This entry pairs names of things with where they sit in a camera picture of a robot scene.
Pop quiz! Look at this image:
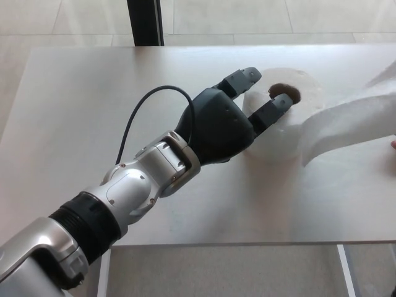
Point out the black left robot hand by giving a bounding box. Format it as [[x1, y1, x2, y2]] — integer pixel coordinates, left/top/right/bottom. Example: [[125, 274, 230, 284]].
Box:
[[175, 66, 295, 165]]

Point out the white toilet paper roll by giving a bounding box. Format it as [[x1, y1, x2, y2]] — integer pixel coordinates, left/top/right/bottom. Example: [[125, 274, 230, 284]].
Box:
[[242, 60, 396, 170]]

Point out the white table leg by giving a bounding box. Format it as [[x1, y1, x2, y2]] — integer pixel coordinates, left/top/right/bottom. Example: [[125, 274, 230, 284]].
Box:
[[97, 250, 111, 297], [337, 245, 356, 297]]

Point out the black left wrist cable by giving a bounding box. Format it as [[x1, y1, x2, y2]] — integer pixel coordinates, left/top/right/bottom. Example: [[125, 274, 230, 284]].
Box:
[[115, 85, 196, 165]]

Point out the black vertical post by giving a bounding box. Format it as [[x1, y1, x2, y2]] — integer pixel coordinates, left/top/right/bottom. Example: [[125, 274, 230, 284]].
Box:
[[126, 0, 165, 47]]

